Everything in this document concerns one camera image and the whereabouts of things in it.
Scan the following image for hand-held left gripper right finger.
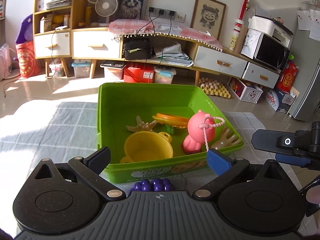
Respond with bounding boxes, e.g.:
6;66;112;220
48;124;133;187
192;148;285;202

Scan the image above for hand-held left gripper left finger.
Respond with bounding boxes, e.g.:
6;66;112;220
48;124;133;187
34;146;126;202

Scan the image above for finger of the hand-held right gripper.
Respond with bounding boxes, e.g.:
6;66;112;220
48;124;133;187
275;154;311;167
251;129;310;155

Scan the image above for translucent toy hand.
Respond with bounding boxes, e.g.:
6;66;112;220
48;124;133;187
210;126;242;152

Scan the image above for pink pig toy with beads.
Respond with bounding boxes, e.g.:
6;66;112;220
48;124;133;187
182;110;225;155

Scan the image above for yellow toy pot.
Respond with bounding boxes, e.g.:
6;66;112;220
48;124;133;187
119;131;174;164

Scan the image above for beige starfish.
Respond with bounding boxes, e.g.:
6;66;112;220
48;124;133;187
126;115;157;133

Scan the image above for purple toy grapes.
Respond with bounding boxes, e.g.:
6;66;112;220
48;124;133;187
128;178;177;193

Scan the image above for orange yellow toy plate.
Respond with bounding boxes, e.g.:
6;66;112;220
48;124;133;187
152;113;191;130

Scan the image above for green plastic box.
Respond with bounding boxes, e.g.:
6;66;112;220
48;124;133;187
97;82;244;184

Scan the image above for blue white carton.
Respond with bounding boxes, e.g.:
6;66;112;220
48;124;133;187
264;87;299;114

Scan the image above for white red printed crate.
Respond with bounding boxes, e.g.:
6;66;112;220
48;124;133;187
227;76;264;104

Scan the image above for grey checked blanket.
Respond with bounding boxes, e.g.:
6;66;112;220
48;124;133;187
0;101;310;230

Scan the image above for grey refrigerator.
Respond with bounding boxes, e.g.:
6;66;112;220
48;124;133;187
287;4;320;122

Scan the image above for white drawer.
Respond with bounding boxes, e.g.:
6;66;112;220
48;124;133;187
34;31;72;59
241;62;280;88
193;44;249;78
72;29;123;59

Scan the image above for red gift box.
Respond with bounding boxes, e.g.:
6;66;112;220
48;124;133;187
276;64;300;95

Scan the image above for tray of eggs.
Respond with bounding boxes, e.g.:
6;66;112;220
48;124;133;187
199;77;232;98

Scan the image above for black microwave oven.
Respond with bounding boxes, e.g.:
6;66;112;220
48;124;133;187
253;33;291;72

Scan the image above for clear bin with dark lid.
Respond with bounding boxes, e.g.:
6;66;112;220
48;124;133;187
100;62;125;80

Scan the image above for clear bin with blue lid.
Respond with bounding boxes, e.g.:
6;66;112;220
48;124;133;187
71;60;93;78

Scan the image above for red cardboard box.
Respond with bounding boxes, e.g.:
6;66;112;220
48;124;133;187
124;62;154;83

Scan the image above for small clear storage bin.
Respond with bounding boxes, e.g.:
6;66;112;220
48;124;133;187
49;61;67;78

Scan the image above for clear bin with blue contents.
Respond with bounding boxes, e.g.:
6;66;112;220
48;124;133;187
153;66;177;85

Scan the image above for yellow print paper cup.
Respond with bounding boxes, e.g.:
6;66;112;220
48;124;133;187
230;31;241;50

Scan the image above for wooden cabinet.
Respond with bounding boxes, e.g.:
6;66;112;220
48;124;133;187
32;0;282;90

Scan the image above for white printer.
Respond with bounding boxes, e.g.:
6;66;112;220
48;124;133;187
249;15;294;46

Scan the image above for pile of folded papers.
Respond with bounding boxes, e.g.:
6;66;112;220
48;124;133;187
152;41;194;67

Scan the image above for red white paper cup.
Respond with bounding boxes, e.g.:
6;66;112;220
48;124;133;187
235;19;247;34

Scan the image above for black bag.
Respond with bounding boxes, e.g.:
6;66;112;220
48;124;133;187
124;38;153;61

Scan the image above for white paper notes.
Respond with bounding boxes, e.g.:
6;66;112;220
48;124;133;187
296;7;320;42

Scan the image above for red printed bag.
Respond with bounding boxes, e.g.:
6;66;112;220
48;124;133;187
15;41;43;79

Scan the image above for framed cartoon portrait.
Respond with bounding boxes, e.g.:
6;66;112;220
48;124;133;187
190;0;227;39

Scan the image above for white sack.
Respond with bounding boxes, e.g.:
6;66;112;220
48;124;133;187
0;42;14;80

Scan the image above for red hanging ornament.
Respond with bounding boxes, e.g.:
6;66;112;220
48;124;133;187
240;0;260;22

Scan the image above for pink tasselled cloth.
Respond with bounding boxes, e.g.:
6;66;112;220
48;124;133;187
108;19;223;53

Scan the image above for yellow bottle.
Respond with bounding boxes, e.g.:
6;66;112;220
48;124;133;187
84;6;93;27

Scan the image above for purple plastic chair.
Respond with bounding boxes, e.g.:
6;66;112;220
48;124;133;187
15;14;34;44

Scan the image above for small white desk fan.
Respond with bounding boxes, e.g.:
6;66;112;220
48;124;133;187
94;0;118;27

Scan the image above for framed cat picture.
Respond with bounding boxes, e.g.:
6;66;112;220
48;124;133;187
116;0;148;20

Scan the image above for stack of documents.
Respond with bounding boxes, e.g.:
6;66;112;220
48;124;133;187
45;0;73;10

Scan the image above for white wall socket panel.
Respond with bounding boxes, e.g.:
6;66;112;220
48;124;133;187
149;6;186;23

